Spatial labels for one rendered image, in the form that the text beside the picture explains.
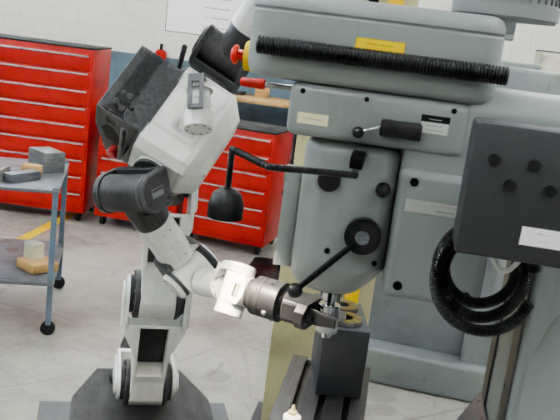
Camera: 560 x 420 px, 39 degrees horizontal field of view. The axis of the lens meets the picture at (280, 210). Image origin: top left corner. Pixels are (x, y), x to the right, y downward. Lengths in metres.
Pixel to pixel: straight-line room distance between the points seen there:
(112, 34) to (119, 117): 9.45
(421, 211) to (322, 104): 0.27
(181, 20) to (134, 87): 9.10
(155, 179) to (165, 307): 0.58
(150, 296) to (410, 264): 0.98
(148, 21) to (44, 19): 1.49
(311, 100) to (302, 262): 0.33
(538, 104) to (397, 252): 0.38
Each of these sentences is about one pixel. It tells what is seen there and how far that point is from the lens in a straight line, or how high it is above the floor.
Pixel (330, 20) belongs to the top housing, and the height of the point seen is 1.85.
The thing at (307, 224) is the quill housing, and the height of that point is 1.45.
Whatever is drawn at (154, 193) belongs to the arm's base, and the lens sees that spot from 1.85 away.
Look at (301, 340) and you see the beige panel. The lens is 3.60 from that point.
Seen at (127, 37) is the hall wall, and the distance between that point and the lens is 11.28.
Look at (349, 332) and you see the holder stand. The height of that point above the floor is 1.09.
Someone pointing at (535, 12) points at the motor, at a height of 1.90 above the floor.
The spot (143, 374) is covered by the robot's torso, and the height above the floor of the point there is 0.75.
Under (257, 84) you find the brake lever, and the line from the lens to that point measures 1.73.
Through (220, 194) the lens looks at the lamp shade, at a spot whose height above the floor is 1.49.
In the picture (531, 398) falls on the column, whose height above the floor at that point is 1.21.
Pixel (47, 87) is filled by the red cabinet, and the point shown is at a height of 1.10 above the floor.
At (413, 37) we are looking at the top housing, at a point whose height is 1.84.
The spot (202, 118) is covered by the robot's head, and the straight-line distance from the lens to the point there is 1.81.
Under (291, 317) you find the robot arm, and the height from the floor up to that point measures 1.23.
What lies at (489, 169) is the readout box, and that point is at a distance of 1.26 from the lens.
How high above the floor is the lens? 1.83
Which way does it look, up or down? 13 degrees down
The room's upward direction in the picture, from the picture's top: 7 degrees clockwise
